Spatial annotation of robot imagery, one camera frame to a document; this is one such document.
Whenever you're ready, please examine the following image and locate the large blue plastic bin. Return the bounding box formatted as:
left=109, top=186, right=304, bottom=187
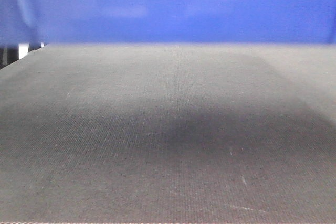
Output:
left=1, top=0, right=335, bottom=45

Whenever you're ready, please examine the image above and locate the dark grey conveyor belt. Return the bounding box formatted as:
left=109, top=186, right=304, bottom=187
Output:
left=1, top=45, right=335, bottom=223

